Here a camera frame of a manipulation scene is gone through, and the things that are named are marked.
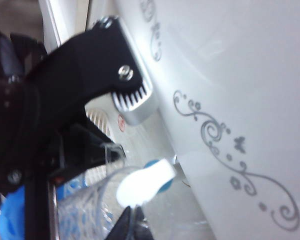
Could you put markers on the red round sticker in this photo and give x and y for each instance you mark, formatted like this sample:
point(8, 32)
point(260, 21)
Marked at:
point(121, 122)

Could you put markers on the white tap with blue collar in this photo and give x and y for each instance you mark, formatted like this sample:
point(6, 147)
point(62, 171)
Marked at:
point(145, 185)

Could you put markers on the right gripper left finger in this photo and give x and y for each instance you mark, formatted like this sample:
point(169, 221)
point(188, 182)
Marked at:
point(123, 228)

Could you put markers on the white water dispenser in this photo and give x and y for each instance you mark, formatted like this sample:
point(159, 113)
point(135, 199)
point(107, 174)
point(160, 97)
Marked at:
point(240, 75)

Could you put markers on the blue cloth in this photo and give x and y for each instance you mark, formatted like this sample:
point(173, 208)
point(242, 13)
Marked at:
point(10, 215)

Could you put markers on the white drip tray grille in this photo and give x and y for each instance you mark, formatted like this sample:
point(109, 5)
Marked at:
point(100, 125)

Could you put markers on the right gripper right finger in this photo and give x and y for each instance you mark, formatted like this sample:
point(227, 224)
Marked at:
point(142, 230)

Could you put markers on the clear plastic mug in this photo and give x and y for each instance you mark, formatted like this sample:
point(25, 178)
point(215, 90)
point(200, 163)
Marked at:
point(90, 205)

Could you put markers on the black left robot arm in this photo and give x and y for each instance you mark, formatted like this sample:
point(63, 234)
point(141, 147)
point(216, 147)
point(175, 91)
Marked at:
point(5, 55)

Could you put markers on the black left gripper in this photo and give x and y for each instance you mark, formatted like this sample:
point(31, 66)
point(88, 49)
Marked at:
point(27, 150)

